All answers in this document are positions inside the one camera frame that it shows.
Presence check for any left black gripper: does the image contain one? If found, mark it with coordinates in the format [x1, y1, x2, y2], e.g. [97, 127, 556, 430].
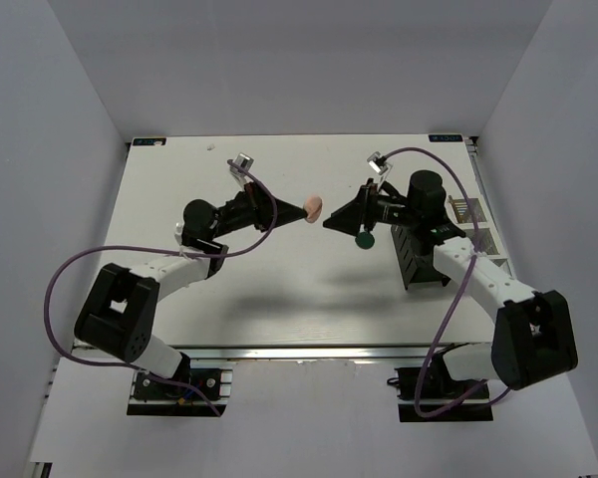
[211, 181, 307, 240]

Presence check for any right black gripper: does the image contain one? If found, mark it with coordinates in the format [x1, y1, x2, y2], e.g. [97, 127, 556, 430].
[322, 178, 420, 237]

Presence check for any plain pink powder puff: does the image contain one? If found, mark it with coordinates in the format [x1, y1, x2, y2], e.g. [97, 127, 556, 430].
[303, 195, 323, 223]

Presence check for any wooden stick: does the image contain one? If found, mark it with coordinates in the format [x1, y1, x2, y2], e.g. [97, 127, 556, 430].
[448, 196, 467, 223]

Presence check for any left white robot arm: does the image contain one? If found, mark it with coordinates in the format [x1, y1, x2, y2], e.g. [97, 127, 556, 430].
[74, 182, 308, 397]

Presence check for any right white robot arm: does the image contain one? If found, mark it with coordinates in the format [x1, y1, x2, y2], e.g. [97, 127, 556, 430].
[323, 170, 578, 397]

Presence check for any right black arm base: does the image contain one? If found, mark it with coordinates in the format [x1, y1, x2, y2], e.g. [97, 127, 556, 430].
[386, 358, 493, 423]

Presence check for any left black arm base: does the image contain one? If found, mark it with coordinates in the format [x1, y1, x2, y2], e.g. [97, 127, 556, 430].
[127, 364, 233, 418]

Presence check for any upper green round compact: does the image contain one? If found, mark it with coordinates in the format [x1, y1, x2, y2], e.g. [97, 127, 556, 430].
[355, 231, 375, 250]

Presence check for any black slotted organizer box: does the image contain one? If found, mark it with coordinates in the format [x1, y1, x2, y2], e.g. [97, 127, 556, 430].
[391, 217, 463, 290]

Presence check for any white slotted organizer box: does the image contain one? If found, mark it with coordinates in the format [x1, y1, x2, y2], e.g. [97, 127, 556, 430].
[447, 197, 510, 273]

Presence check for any white bottle blue label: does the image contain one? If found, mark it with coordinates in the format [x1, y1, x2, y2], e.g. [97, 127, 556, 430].
[173, 223, 183, 245]

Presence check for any right blue corner sticker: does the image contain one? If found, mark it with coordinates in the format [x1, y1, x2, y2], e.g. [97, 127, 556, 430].
[428, 133, 463, 143]

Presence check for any blue corner sticker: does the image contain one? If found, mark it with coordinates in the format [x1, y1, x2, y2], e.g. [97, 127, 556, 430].
[132, 137, 166, 147]
[428, 133, 463, 143]

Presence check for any left blue corner sticker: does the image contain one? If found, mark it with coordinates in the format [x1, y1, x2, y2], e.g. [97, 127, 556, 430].
[132, 137, 166, 147]

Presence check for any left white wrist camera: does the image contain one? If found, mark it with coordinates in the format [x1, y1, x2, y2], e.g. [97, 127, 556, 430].
[228, 152, 254, 188]

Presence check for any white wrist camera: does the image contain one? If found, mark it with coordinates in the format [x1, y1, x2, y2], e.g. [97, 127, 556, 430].
[367, 151, 393, 187]
[228, 152, 254, 188]

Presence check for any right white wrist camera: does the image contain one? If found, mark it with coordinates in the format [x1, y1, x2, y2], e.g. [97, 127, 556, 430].
[367, 151, 393, 187]

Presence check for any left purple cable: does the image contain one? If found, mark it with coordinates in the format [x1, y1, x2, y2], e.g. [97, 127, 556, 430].
[43, 159, 280, 417]

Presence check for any aluminium table rail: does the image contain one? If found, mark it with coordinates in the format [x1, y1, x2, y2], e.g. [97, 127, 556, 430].
[72, 342, 494, 363]

